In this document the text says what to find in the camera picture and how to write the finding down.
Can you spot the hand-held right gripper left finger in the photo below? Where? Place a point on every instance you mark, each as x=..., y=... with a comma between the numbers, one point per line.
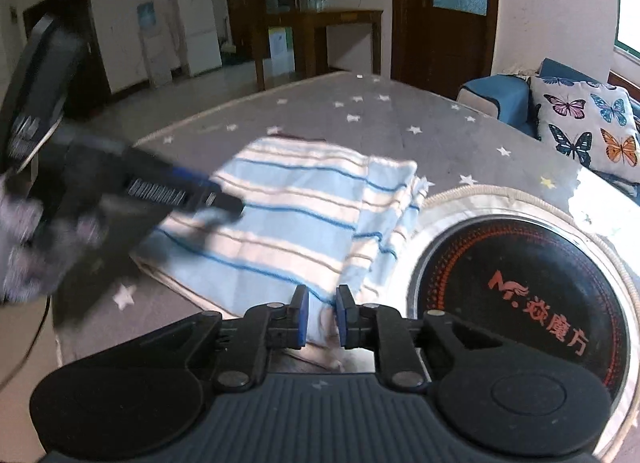
x=300, y=318

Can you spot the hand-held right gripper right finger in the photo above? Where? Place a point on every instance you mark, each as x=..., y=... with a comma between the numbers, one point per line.
x=345, y=318

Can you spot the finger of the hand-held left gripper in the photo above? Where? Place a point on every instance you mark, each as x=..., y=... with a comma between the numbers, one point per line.
x=180, y=190

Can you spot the blue striped garment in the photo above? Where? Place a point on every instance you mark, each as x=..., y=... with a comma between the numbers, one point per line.
x=300, y=223

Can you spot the person's left hand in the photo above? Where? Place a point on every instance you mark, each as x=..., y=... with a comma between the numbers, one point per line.
x=25, y=253

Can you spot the dark interior doorway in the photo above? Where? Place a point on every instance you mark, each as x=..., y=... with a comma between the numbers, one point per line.
x=97, y=63

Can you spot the white water dispenser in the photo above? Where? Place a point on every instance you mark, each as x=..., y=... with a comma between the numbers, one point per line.
x=152, y=48

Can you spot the white refrigerator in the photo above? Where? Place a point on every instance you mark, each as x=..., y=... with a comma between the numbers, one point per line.
x=200, y=28

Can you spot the white green carton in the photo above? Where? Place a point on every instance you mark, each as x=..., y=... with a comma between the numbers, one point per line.
x=279, y=43

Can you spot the round black induction cooktop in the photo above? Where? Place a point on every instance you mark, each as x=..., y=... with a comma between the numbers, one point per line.
x=525, y=253

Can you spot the grey star-print tablecloth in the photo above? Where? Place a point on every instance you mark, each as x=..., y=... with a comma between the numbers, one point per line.
x=375, y=108

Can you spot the dark wooden side table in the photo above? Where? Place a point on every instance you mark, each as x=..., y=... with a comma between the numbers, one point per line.
x=320, y=18

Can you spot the blue sofa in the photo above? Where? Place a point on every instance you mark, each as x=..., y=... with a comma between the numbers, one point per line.
x=495, y=93

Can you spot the dark wooden glass-panel door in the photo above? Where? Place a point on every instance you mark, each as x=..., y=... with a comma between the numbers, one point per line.
x=450, y=43

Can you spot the butterfly print cushion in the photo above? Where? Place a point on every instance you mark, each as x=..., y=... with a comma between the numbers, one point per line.
x=580, y=123

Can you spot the green framed window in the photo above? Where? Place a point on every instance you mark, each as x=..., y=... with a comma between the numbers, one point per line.
x=629, y=3

